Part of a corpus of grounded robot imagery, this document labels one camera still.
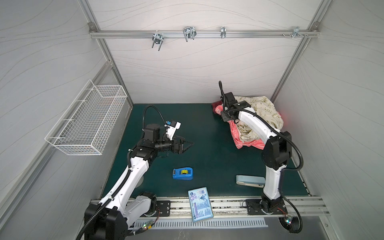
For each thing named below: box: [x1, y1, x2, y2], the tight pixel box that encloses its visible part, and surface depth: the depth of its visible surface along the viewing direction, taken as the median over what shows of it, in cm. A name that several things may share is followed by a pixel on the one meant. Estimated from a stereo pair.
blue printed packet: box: [188, 187, 214, 223], surface depth 71 cm
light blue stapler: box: [236, 175, 266, 188], surface depth 80 cm
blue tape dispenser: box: [172, 167, 194, 181], surface depth 84 cm
